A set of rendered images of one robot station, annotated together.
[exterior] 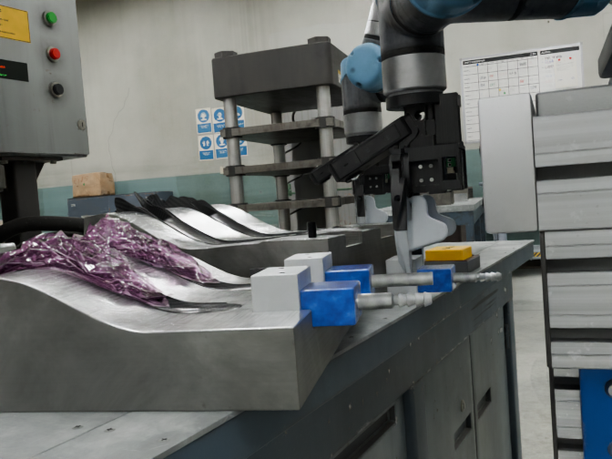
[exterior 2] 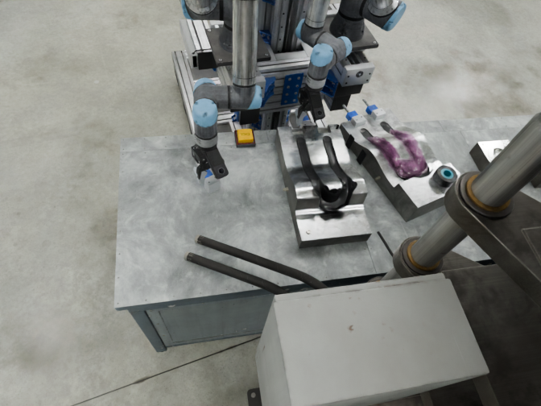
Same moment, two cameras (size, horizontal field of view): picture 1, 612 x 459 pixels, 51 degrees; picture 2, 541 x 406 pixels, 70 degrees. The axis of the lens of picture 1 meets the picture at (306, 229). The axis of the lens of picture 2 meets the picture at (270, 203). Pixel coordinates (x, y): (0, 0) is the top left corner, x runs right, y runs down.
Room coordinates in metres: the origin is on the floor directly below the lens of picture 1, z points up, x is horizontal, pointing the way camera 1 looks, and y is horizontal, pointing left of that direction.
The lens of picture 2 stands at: (1.73, 0.62, 2.05)
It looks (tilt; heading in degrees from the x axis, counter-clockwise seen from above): 57 degrees down; 222
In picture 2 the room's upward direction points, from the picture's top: 11 degrees clockwise
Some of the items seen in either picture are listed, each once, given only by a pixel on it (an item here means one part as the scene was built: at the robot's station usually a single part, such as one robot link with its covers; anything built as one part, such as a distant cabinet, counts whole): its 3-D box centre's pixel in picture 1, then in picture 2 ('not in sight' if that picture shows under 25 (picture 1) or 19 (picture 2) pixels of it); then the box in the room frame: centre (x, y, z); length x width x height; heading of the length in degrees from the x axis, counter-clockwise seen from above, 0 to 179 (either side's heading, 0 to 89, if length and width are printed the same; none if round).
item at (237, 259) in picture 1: (216, 250); (321, 178); (0.94, 0.13, 0.87); 0.50 x 0.26 x 0.14; 61
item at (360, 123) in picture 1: (362, 126); (205, 136); (1.28, -0.13, 1.07); 0.08 x 0.08 x 0.05
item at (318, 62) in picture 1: (308, 184); not in sight; (5.49, -0.05, 1.03); 1.54 x 0.94 x 2.06; 162
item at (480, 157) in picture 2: not in sight; (498, 163); (0.23, 0.50, 0.84); 0.20 x 0.15 x 0.07; 61
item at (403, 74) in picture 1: (414, 79); (315, 79); (0.78, -0.14, 1.07); 0.08 x 0.08 x 0.05
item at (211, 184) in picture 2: not in sight; (205, 175); (1.28, -0.15, 0.83); 0.13 x 0.05 x 0.05; 87
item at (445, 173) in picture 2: not in sight; (444, 176); (0.58, 0.42, 0.93); 0.08 x 0.08 x 0.04
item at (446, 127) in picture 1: (424, 146); (311, 93); (0.77, -0.15, 0.99); 0.09 x 0.08 x 0.12; 70
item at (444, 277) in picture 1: (444, 278); (303, 119); (0.77, -0.16, 0.83); 0.13 x 0.05 x 0.05; 70
